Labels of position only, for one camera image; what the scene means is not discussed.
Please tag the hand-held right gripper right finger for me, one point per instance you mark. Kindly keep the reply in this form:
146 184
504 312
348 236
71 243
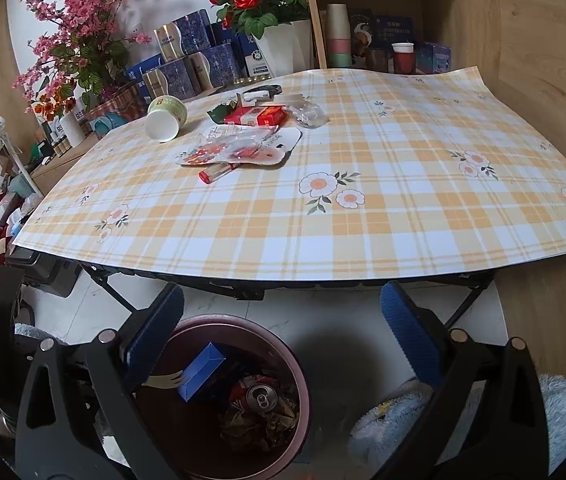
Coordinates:
410 335

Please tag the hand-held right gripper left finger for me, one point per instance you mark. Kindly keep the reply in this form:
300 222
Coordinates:
155 332

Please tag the white plastic fork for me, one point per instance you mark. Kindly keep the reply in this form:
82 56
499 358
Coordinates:
168 380

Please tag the blue ice cream box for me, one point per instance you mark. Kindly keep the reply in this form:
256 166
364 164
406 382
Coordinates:
203 372

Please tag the maroon round waste bin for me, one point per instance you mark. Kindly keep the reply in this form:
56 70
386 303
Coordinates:
178 440

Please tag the crushed red can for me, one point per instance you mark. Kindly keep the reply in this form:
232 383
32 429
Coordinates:
258 397

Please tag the brown snack wrapper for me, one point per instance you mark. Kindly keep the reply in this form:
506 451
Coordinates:
263 430

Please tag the small red tube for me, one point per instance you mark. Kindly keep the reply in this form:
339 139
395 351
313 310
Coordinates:
215 173

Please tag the clear plastic blister packaging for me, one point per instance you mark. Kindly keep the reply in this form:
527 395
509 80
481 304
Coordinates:
263 152

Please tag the green white paper cup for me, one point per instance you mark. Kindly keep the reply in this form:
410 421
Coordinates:
165 120

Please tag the green gold tea bag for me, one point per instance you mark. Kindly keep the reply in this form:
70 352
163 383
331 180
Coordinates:
220 111

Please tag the clear plastic wrapper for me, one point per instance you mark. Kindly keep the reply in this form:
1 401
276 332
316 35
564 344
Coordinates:
310 115

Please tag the small black silver object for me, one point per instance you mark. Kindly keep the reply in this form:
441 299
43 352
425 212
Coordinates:
263 92

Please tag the person's left fluffy trouser leg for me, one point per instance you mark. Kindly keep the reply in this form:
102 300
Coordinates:
30 337

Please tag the person's fluffy trouser leg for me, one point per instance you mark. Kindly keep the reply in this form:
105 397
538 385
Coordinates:
30 337
560 405

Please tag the black hard case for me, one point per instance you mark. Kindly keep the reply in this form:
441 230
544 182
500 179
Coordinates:
48 275

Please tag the fluffy patterned slipper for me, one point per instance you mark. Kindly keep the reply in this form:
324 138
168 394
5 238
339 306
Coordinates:
393 425

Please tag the yellow plaid flowered tablecloth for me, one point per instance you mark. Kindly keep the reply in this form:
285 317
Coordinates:
313 240

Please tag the person's right fluffy trouser leg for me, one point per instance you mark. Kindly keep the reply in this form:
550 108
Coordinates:
560 405

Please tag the row of small bottles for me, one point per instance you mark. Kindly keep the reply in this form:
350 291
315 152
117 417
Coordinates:
58 142

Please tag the white ribbed vase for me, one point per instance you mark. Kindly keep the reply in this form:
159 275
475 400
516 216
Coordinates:
73 127

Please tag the orange artificial flowers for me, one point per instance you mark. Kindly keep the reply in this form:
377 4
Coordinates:
50 106

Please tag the red cigarette box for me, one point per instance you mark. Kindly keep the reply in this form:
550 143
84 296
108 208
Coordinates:
258 116

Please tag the gold and blue gift box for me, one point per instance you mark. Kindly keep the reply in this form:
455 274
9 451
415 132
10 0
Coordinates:
188 32
170 80
215 67

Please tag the flat blue box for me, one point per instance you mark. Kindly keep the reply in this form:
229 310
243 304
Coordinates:
138 72

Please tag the red cup with white lid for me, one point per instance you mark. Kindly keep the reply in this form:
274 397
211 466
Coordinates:
404 62

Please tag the small blue box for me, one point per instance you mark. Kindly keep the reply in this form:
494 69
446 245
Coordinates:
435 57

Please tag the pink blossom artificial plant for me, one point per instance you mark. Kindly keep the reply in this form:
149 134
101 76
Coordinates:
78 25

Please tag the blue and white carton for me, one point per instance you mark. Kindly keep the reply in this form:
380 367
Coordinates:
255 62

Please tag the dark blue upright box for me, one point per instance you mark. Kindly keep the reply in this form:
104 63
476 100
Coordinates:
223 35

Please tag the dark blue picture box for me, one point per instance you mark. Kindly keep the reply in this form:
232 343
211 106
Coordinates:
388 30

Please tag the stack of paper cups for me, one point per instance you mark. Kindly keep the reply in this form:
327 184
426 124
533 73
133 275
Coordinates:
338 35

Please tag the white flower pot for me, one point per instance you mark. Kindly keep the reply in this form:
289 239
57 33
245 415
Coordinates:
283 50

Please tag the wooden shelf unit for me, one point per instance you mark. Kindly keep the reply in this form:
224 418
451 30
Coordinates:
313 10

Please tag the red rose artificial plant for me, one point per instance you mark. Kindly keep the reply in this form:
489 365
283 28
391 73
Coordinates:
253 0

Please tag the black folding table frame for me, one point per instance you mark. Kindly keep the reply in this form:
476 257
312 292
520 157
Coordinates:
233 291

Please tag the white wall socket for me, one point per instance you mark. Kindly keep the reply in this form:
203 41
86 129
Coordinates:
138 35

